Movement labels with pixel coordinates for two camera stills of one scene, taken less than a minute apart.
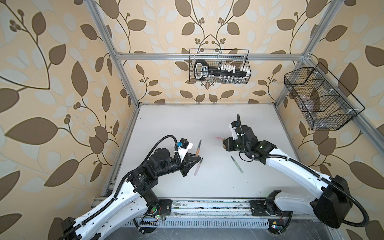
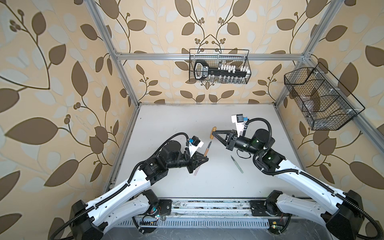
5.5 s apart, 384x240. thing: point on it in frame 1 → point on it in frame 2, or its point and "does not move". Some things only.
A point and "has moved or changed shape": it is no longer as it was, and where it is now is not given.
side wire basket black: [325, 103] does not move
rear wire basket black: [226, 66] does not move
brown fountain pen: [197, 151] has moved or changed shape
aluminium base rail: [222, 207] does not move
